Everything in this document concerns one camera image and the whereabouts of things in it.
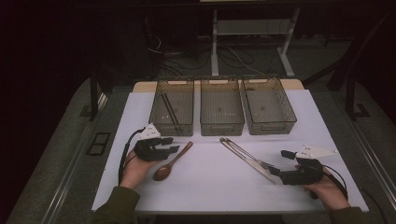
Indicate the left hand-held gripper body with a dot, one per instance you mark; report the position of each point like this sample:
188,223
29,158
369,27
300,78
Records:
149,149

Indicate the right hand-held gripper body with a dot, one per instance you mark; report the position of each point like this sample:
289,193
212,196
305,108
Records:
305,174

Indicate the metal chopsticks pair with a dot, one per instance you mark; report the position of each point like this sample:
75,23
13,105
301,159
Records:
255,168

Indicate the brown wooden spoon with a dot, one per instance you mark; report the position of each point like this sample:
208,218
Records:
165,171

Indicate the black chopstick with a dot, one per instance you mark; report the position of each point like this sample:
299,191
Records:
169,109
173,112

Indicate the smoky clear bin with chopsticks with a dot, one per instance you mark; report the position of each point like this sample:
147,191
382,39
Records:
182,109

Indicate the smoky clear plastic bin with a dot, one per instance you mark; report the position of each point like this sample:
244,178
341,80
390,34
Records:
267,109
221,109

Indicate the person's left hand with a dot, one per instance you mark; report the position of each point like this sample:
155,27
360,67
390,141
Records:
135,171

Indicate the person's right hand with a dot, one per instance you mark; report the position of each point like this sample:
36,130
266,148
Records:
331,193

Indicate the black metal stand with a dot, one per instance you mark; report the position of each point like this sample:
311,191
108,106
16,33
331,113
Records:
350,93

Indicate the white metal stand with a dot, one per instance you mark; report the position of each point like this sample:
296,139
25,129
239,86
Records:
249,27

